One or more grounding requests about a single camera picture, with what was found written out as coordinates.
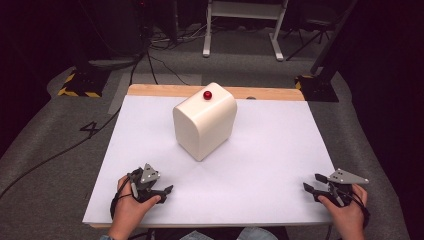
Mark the white table sheet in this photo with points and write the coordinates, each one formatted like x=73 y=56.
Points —
x=266 y=150

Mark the grey table grommet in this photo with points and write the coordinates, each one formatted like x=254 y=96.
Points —
x=250 y=98

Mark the black stand with striped base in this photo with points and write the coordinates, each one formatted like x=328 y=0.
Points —
x=320 y=90
x=86 y=85

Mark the person's left hand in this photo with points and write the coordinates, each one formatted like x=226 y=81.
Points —
x=128 y=210

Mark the red round knob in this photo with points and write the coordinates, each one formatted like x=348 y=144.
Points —
x=207 y=95

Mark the black tripod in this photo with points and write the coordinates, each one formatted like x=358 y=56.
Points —
x=318 y=22

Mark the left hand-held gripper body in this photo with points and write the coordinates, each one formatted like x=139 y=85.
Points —
x=149 y=174

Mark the person's blue jeans legs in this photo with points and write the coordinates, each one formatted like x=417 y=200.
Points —
x=256 y=235

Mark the person's right hand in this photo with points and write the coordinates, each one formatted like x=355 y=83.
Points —
x=348 y=218

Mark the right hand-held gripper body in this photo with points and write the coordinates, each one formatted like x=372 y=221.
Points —
x=346 y=177

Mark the white desk frame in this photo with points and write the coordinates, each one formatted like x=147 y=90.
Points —
x=246 y=11

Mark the cream rounded box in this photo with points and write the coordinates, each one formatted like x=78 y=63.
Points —
x=203 y=130

